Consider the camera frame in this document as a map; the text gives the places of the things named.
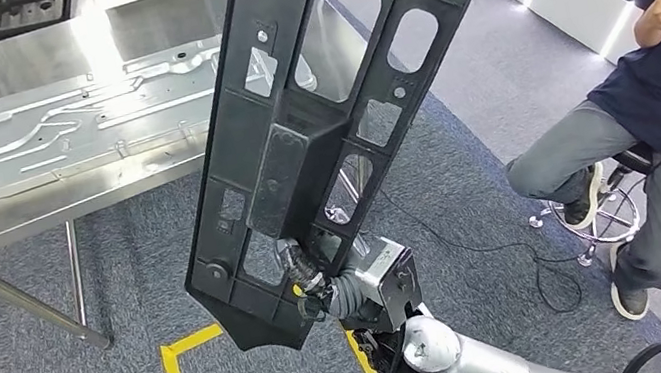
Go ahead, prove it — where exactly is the stamped sheet metal panel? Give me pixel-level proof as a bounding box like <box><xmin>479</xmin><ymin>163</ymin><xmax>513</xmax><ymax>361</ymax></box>
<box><xmin>0</xmin><ymin>19</ymin><xmax>329</xmax><ymax>203</ymax></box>

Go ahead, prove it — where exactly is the chrome swivel stool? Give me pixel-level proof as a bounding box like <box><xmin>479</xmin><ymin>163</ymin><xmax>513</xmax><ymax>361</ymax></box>
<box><xmin>517</xmin><ymin>141</ymin><xmax>661</xmax><ymax>276</ymax></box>

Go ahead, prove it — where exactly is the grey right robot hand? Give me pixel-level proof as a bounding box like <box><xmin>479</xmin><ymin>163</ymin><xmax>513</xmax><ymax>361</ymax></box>
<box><xmin>275</xmin><ymin>230</ymin><xmax>353</xmax><ymax>327</ymax></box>

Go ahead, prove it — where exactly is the black plastic frame part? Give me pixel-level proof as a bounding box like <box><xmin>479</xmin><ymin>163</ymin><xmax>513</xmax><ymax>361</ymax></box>
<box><xmin>136</xmin><ymin>0</ymin><xmax>580</xmax><ymax>368</ymax></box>

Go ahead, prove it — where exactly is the black floor cable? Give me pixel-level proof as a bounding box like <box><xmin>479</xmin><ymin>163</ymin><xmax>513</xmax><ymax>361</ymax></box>
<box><xmin>371</xmin><ymin>159</ymin><xmax>587</xmax><ymax>343</ymax></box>

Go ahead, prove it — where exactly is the stainless steel workbench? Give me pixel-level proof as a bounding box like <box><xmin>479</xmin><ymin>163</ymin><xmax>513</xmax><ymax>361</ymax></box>
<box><xmin>0</xmin><ymin>0</ymin><xmax>418</xmax><ymax>367</ymax></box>

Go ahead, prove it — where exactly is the black foam-lined case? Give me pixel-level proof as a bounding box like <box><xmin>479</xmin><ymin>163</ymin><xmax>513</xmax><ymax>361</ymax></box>
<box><xmin>0</xmin><ymin>0</ymin><xmax>84</xmax><ymax>41</ymax></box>

